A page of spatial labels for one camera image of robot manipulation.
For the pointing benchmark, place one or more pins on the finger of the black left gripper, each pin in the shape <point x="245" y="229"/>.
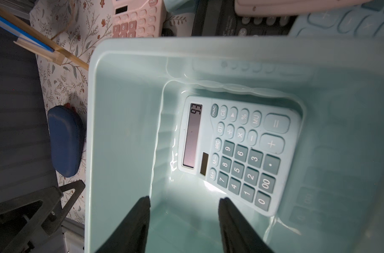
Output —
<point x="42" y="210"/>

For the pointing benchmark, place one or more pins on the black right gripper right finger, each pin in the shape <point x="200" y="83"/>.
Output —
<point x="237" y="235"/>

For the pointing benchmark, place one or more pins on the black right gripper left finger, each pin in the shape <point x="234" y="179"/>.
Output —
<point x="131" y="234"/>

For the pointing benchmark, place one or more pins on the teal calculator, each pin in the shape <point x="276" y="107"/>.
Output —
<point x="243" y="149"/>
<point x="365" y="21"/>

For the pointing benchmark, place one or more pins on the mint green storage box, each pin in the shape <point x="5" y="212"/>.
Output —
<point x="333" y="201"/>

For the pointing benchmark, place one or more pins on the pink calculator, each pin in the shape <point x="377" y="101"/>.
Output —
<point x="252" y="8"/>
<point x="138" y="18"/>

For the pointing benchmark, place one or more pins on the black calculator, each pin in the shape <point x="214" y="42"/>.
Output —
<point x="218" y="18"/>

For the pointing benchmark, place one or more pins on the pink calculator upside down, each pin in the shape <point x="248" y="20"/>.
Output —
<point x="252" y="8"/>

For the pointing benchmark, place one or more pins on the teal calculator by box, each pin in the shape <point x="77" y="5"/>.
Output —
<point x="365" y="21"/>

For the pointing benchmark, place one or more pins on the navy blue glasses case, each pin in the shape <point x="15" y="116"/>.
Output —
<point x="67" y="137"/>

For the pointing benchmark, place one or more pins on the small red notebook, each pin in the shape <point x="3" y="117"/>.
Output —
<point x="69" y="106"/>

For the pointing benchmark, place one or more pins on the wooden easel stand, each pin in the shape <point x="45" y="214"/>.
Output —
<point x="58" y="56"/>

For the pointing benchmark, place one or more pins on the blue framed whiteboard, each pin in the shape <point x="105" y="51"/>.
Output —
<point x="18" y="32"/>

